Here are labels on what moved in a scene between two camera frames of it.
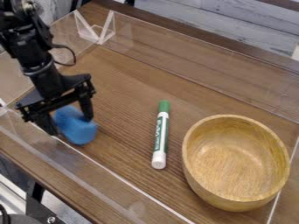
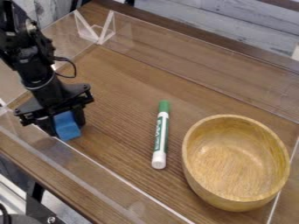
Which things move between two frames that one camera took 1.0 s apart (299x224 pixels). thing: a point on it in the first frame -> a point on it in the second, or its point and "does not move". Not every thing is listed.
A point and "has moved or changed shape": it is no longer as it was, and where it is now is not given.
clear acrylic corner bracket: [97, 33] does not move
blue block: [77, 130] has moved or changed shape
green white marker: [159, 153] does not move
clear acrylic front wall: [54, 185] does not move
